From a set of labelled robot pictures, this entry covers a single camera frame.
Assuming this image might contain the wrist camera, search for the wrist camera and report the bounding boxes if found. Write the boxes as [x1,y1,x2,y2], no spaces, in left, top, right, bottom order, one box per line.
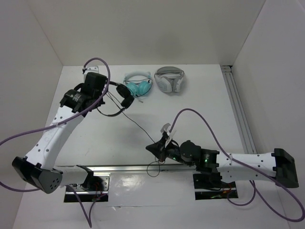
[161,123,176,148]
[82,66,100,74]

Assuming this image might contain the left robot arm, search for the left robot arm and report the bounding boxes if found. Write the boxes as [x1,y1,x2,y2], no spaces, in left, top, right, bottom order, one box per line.
[12,72,107,194]

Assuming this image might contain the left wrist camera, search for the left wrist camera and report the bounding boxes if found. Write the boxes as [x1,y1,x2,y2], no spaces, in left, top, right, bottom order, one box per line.
[82,66,100,74]

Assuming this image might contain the purple cable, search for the purple cable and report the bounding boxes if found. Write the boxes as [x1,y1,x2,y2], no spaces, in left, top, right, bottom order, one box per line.
[170,108,305,222]
[0,57,111,193]

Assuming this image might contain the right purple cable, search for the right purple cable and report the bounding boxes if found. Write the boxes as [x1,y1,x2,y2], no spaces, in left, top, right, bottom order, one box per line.
[170,108,305,222]

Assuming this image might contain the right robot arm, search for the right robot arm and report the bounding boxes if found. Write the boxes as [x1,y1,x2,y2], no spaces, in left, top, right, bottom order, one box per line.
[146,139,299,188]

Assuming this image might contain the black wired headphones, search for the black wired headphones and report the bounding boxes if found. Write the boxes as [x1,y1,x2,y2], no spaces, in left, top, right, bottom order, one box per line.
[96,81,172,177]

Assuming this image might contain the aluminium rail right side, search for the aluminium rail right side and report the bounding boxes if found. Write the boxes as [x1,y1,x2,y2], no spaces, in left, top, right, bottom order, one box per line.
[220,65,257,154]

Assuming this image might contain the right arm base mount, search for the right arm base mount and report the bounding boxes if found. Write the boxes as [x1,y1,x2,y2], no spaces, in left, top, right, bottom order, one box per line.
[193,173,238,200]

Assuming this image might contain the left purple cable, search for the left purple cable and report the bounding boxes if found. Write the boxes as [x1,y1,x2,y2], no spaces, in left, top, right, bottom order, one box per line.
[0,57,111,193]

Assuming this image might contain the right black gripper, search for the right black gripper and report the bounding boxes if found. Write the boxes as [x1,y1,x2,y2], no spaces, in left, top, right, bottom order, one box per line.
[146,136,193,167]

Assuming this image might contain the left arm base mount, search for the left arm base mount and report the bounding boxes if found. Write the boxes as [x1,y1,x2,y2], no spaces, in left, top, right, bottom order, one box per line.
[63,173,110,203]

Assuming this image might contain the white grey gaming headset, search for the white grey gaming headset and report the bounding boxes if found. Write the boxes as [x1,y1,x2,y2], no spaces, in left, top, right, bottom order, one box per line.
[154,66,185,93]

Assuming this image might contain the teal cat-ear headphones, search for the teal cat-ear headphones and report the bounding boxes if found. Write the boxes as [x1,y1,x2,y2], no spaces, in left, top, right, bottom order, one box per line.
[123,71,153,103]

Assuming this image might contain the aluminium rail front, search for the aluminium rail front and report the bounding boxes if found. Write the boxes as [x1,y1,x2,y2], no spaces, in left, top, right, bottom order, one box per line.
[53,163,241,177]

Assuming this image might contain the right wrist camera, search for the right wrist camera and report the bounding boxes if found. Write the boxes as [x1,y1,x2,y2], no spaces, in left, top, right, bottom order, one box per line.
[161,123,176,148]

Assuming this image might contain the aluminium rail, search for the aluminium rail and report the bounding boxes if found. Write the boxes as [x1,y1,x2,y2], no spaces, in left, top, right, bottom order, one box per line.
[220,65,257,154]
[53,163,241,177]

